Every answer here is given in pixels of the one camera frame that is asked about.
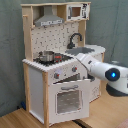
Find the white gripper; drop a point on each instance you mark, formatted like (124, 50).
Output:
(86, 60)

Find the white oven door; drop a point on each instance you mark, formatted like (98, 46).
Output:
(69, 101)

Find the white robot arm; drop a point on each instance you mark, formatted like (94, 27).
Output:
(115, 76)

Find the wooden toy kitchen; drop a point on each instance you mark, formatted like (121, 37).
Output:
(38, 78)

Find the red right stove knob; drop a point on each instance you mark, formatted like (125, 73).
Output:
(74, 69)

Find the red stove knob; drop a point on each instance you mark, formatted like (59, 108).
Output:
(56, 75)
(74, 69)

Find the grey toy sink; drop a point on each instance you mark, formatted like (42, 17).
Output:
(76, 51)

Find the black toy faucet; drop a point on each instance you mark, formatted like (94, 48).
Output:
(71, 44)

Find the white fridge door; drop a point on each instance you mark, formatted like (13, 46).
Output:
(94, 87)

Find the black toy stovetop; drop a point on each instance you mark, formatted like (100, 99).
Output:
(58, 58)

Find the red left stove knob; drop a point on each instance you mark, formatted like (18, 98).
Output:
(56, 75)

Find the silver toy pot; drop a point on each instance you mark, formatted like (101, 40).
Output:
(46, 56)

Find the toy microwave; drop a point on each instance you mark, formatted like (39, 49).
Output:
(77, 11)

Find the grey range hood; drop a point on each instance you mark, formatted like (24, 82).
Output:
(48, 18)

